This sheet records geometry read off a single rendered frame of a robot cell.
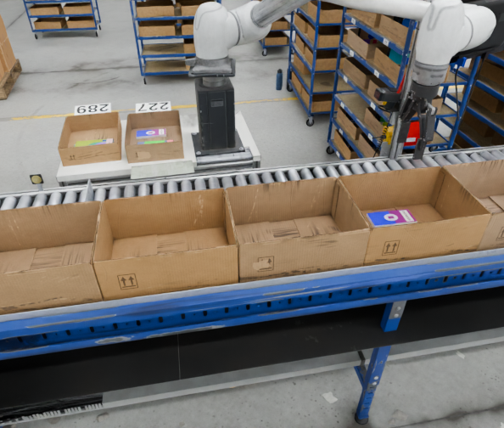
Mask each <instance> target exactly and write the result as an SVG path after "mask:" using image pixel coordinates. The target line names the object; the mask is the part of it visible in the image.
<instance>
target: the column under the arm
mask: <svg viewBox="0 0 504 428"><path fill-rule="evenodd" d="M224 79H225V83H224V85H222V86H219V87H206V86H205V85H204V84H203V78H199V79H195V80H194V84H195V94H196V104H197V114H198V124H199V132H191V136H192V140H193V148H194V153H195V156H196V157H199V156H207V155H223V154H231V153H240V152H245V148H244V145H243V143H242V140H241V138H240V136H239V134H238V130H237V128H236V127H235V94H234V87H233V85H232V82H231V80H230V78H229V77H224Z"/></svg>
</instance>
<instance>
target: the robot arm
mask: <svg viewBox="0 0 504 428"><path fill-rule="evenodd" d="M309 1H311V0H262V1H261V2H259V1H251V2H249V3H246V4H245V5H243V6H240V7H238V8H236V9H232V10H230V11H227V9H226V8H225V7H224V6H223V5H221V4H219V3H215V2H209V3H203V4H201V5H200V6H199V8H198V9H197V11H196V14H195V17H194V22H193V38H194V46H195V51H196V57H195V58H191V59H185V60H186V61H185V65H189V66H194V68H193V73H231V72H232V69H231V62H232V58H231V57H229V56H228V49H231V48H232V47H233V46H239V45H244V44H248V43H252V42H257V41H259V40H261V39H262V38H264V37H265V36H266V35H267V34H268V32H269V31H270V29H271V27H272V23H273V22H274V21H276V20H279V19H280V18H282V17H283V16H285V15H286V14H289V13H290V12H292V11H294V10H296V9H297V8H299V7H301V6H302V5H304V4H306V3H308V2H309ZM318 1H323V2H328V3H334V4H338V5H340V6H344V7H347V8H353V9H357V10H361V11H367V12H371V13H376V14H386V15H391V16H396V17H401V18H407V19H411V20H418V21H421V22H422V23H421V26H420V29H419V32H418V36H417V45H416V59H415V62H414V67H413V71H412V80H413V82H412V88H411V91H408V92H407V95H406V100H405V102H404V104H403V106H402V108H401V111H400V114H399V118H400V122H401V124H400V130H399V134H398V138H397V143H405V142H406V140H407V136H408V133H409V129H410V125H411V123H410V122H409V121H410V120H411V118H412V117H413V116H414V114H415V113H416V112H417V117H418V118H419V131H420V138H418V139H417V143H416V147H415V149H414V153H413V157H412V159H413V160H421V159H422V158H423V153H424V150H425V148H426V144H427V142H430V141H433V140H434V124H435V117H436V113H437V110H438V108H437V107H433V106H432V100H433V98H435V97H436V96H437V95H438V92H439V89H440V84H441V83H442V82H444V80H445V75H446V72H447V69H448V67H449V63H450V60H451V57H452V56H454V55H455V54H456V53H457V52H461V51H465V50H469V49H471V48H475V47H477V46H478V45H480V44H482V43H483V42H485V41H486V40H487V39H488V38H489V37H490V35H491V33H492V31H493V30H494V28H495V26H496V17H495V15H494V14H493V12H492V11H491V10H489V9H488V8H486V7H482V6H477V5H473V4H465V3H462V1H461V0H433V2H431V3H429V2H424V1H421V0H318ZM403 113H405V114H403ZM424 113H426V115H422V114H424Z"/></svg>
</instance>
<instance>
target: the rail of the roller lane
mask: <svg viewBox="0 0 504 428"><path fill-rule="evenodd" d="M494 149H498V150H499V151H501V152H502V151H503V150H504V145H496V146H487V147H478V148H469V149H452V150H443V151H434V152H425V153H423V158H424V157H425V156H430V157H431V158H432V159H434V157H435V156H436V155H442V156H443V157H444V158H445V157H446V156H447V155H449V154H453V155H454V156H455V157H457V156H458V155H459V154H460V153H464V154H466V155H469V154H470V153H471V152H476V153H477V154H480V153H481V152H482V151H484V150H486V151H488V152H489V153H491V151H493V150H494ZM412 157H413V154H407V155H398V159H395V158H394V159H393V160H395V161H396V162H397V163H399V161H400V160H401V159H404V158H405V159H407V160H408V161H409V162H410V161H411V159H412ZM389 160H390V158H389V157H388V156H380V157H374V158H372V157H371V158H362V159H353V160H336V161H327V162H317V163H310V164H305V165H291V166H274V167H264V168H255V169H246V170H237V171H228V172H211V173H201V174H193V175H183V176H175V177H157V178H148V179H138V180H130V181H121V182H118V183H117V182H112V183H95V184H92V189H93V192H94V195H95V191H96V189H98V188H104V189H106V191H107V195H106V200H108V199H109V191H110V189H111V188H112V187H114V186H117V187H119V188H120V189H121V195H120V197H121V198H124V190H125V186H126V185H132V186H134V187H135V189H136V193H135V196H138V188H139V186H140V184H142V183H146V184H147V185H148V186H149V194H153V185H154V184H155V183H157V182H160V183H162V184H163V185H164V194H166V193H167V184H168V182H170V181H175V182H176V183H177V187H178V192H182V189H181V182H182V180H184V179H187V180H189V181H190V182H191V184H192V190H195V184H194V182H195V180H196V179H197V178H203V179H204V181H205V186H206V189H210V188H209V183H208V181H209V179H210V178H211V177H217V178H218V180H219V184H220V188H223V185H222V181H221V180H222V178H223V177H224V176H230V177H231V178H232V182H233V186H234V187H236V186H237V184H236V181H235V177H236V176H237V175H238V174H243V175H244V176H245V179H246V182H247V184H248V185H250V183H249V175H250V174H251V173H256V174H257V175H258V176H259V179H260V183H263V181H262V178H261V175H262V173H263V172H269V173H271V175H272V178H273V180H274V183H276V182H277V180H276V178H275V176H274V175H275V172H277V171H283V172H284V174H285V176H286V178H287V179H288V181H290V180H289V178H288V171H289V170H291V169H295V170H296V171H297V173H298V174H299V176H300V179H301V180H302V179H303V178H302V177H301V175H300V171H301V170H302V169H303V168H308V169H309V170H310V171H311V174H312V176H313V177H314V178H315V176H314V174H313V169H314V168H315V167H317V166H319V167H321V168H322V169H323V171H324V172H325V170H326V168H327V167H328V166H334V167H335V169H336V170H337V172H338V168H339V166H340V165H343V164H345V165H347V166H348V168H349V169H350V166H351V165H352V164H354V163H358V164H359V165H360V166H361V168H362V166H363V164H364V163H365V162H371V163H372V165H373V166H374V165H375V163H376V162H377V161H383V162H384V164H385V165H386V164H387V162H388V161H389ZM421 160H422V159H421ZM325 174H326V176H327V177H328V175H327V173H326V172H325ZM339 175H340V174H339ZM340 176H341V175H340ZM83 189H87V184H85V185H76V186H67V187H58V188H49V189H43V191H40V192H39V190H38V189H32V190H23V191H17V192H4V193H0V201H2V205H3V202H4V201H5V199H6V198H7V197H9V196H13V197H14V198H15V199H16V200H17V205H18V203H19V201H20V197H21V196H22V195H25V194H26V195H29V196H30V197H31V198H32V203H31V207H32V205H33V202H34V200H35V198H36V196H37V195H38V194H45V195H46V196H47V197H48V201H47V204H46V206H47V205H48V202H49V199H50V197H51V194H52V193H53V192H59V193H61V194H62V195H63V199H62V202H61V204H63V203H64V197H65V195H66V193H67V192H68V191H70V190H73V191H75V192H76V193H77V200H76V202H79V199H80V195H81V191H82V190H83ZM17 205H16V207H17ZM1 207H2V206H1ZM1 207H0V209H1ZM16 207H15V208H16Z"/></svg>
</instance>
